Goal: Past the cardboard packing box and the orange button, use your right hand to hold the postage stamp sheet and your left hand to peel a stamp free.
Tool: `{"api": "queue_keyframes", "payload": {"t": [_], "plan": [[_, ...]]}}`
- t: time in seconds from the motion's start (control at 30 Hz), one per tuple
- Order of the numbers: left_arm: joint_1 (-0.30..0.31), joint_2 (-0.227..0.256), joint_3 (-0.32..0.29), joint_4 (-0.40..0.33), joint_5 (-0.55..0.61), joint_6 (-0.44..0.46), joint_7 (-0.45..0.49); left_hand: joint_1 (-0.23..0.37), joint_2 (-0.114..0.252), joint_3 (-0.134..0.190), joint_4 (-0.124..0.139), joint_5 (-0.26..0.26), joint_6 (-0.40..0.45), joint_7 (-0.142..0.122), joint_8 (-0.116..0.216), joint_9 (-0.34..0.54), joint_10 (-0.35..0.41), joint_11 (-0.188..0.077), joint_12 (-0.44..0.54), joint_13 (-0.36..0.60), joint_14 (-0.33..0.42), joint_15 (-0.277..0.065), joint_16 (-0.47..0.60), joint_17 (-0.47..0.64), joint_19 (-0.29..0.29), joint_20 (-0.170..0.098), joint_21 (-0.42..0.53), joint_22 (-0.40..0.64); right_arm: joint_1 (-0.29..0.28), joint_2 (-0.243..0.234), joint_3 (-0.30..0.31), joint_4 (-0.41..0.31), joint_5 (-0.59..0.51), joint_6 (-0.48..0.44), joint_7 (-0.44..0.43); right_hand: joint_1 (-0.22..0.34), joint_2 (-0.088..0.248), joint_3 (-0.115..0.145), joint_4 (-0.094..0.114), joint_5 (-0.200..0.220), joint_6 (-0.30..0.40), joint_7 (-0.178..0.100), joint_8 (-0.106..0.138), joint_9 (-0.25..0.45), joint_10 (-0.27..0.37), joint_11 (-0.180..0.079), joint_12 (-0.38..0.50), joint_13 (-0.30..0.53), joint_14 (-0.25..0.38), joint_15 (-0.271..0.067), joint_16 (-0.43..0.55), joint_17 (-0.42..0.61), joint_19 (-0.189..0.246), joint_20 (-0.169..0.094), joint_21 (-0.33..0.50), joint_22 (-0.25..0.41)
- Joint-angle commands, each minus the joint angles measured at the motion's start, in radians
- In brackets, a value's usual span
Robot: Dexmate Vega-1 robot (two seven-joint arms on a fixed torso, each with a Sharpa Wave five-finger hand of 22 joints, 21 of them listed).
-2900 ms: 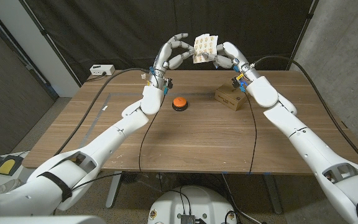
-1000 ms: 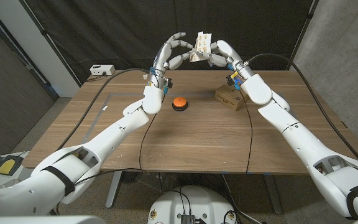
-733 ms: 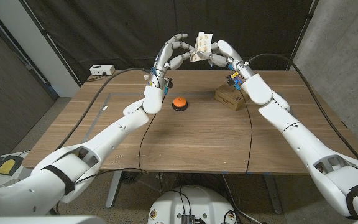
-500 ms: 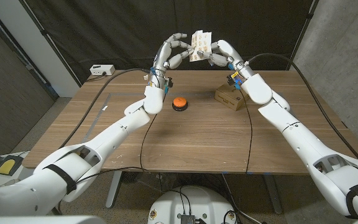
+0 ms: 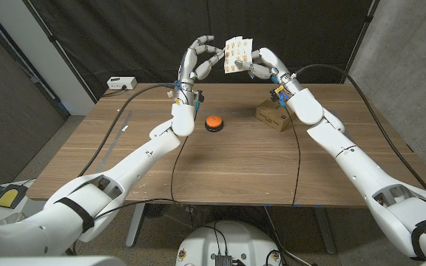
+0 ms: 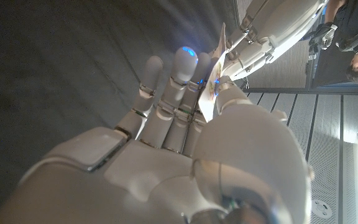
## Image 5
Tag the cardboard packing box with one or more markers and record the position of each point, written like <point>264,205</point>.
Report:
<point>272,118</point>

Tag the white power outlet box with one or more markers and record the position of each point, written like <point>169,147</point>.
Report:
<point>121,82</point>

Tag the clear patterned plastic bag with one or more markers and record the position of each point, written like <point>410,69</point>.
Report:
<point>237,51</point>

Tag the orange push button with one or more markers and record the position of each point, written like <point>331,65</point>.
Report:
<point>213,121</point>

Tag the dark brown door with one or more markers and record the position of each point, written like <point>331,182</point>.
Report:
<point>9,111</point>

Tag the grey sneaker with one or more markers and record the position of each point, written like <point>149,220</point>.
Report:
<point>2,218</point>

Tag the grey table leg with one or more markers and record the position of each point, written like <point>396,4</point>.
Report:
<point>135,225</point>
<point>324,231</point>

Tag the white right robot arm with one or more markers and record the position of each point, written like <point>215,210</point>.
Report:
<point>357,166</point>

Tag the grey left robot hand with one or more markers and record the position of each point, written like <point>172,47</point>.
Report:
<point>189,70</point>

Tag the black backdrop stand pole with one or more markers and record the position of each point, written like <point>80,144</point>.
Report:
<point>61,55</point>
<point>359,40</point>

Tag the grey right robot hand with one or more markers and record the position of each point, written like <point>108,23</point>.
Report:
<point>270,63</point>

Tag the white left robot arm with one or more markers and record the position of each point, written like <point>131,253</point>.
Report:
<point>124,173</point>

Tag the white robot torso edge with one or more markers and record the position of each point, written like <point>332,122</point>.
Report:
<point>50,261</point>

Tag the black backdrop curtain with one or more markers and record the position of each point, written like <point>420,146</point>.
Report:
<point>124,37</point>

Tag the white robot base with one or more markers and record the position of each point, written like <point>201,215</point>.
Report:
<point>231,240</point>

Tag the yellow black foot pedals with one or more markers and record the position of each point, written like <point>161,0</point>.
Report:
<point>2,194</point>

